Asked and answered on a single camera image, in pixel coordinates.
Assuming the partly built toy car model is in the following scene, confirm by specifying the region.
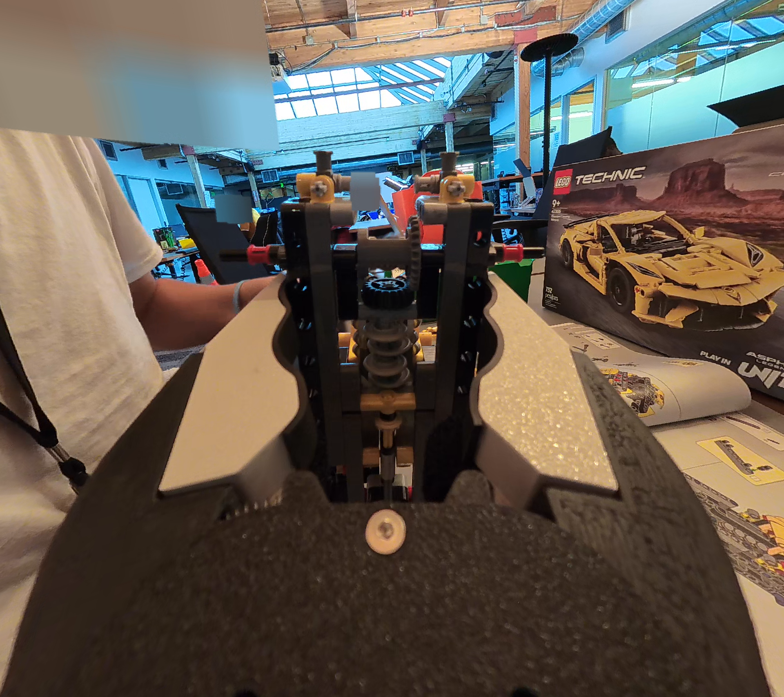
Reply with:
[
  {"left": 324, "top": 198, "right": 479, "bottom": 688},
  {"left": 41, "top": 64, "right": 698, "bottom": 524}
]
[{"left": 219, "top": 150, "right": 546, "bottom": 505}]

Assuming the grey desk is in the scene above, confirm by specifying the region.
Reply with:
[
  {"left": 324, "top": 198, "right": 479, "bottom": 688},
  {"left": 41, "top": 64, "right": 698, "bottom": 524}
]
[{"left": 527, "top": 256, "right": 784, "bottom": 697}]

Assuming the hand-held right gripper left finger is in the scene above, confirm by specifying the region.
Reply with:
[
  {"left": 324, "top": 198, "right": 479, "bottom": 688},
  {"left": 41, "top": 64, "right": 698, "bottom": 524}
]
[{"left": 158, "top": 274, "right": 318, "bottom": 507}]

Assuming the black lanyard strap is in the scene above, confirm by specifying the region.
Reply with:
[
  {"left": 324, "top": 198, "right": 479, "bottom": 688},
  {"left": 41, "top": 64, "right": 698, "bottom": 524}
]
[{"left": 0, "top": 311, "right": 89, "bottom": 492}]

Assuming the black floor lamp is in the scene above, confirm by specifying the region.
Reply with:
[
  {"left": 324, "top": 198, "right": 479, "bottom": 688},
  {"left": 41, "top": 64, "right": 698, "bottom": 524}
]
[{"left": 521, "top": 33, "right": 579, "bottom": 177}]

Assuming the green plastic bin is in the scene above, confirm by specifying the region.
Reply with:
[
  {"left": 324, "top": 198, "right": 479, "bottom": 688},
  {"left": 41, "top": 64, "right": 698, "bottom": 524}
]
[{"left": 490, "top": 259, "right": 535, "bottom": 302}]

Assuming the toy car set box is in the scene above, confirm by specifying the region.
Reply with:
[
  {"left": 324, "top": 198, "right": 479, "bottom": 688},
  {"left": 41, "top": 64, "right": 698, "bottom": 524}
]
[{"left": 542, "top": 124, "right": 784, "bottom": 398}]

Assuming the person's left forearm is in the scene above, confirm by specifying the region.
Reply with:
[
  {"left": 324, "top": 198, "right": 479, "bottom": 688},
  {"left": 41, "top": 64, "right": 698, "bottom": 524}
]
[{"left": 129, "top": 274, "right": 276, "bottom": 351}]

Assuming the open instruction booklet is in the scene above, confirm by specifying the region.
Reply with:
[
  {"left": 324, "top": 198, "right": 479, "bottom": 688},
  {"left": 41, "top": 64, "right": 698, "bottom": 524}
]
[{"left": 551, "top": 323, "right": 784, "bottom": 606}]

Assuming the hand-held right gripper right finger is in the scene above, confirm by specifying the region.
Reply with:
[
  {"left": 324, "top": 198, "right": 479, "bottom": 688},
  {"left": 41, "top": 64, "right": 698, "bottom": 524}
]
[{"left": 468, "top": 273, "right": 619, "bottom": 513}]

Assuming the dark angled board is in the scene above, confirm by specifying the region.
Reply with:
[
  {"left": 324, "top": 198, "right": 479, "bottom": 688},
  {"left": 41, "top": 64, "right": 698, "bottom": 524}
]
[{"left": 533, "top": 127, "right": 622, "bottom": 220}]

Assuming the orange fabric bag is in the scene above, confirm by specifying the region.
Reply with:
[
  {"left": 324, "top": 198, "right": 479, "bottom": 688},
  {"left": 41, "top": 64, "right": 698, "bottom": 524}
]
[{"left": 392, "top": 170, "right": 485, "bottom": 244}]

